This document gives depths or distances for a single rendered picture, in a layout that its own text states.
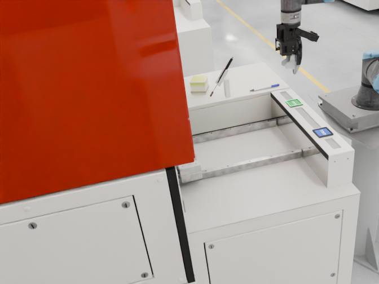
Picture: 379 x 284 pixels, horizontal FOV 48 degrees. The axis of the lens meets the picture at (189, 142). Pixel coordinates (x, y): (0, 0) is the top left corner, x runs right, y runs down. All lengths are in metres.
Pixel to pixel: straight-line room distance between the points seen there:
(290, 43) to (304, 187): 0.54
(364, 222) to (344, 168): 0.79
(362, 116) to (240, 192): 0.64
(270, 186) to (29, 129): 0.93
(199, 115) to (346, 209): 0.73
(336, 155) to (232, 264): 0.53
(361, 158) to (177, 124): 1.28
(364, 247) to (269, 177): 0.96
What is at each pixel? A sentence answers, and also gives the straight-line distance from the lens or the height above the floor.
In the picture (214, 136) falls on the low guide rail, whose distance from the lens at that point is 1.87.
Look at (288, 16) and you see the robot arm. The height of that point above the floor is 1.34.
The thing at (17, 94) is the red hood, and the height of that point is 1.48.
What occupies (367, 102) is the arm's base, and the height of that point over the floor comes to 0.91.
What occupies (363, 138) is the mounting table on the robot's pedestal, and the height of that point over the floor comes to 0.82.
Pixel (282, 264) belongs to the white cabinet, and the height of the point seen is 0.56.
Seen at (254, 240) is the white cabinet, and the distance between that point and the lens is 1.52.
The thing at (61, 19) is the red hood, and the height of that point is 1.61.
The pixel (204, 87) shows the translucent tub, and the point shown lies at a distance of 1.93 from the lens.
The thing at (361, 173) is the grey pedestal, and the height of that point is 0.55.
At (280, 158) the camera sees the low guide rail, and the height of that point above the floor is 0.84.
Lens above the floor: 1.80
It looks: 31 degrees down
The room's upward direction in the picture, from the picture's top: 8 degrees counter-clockwise
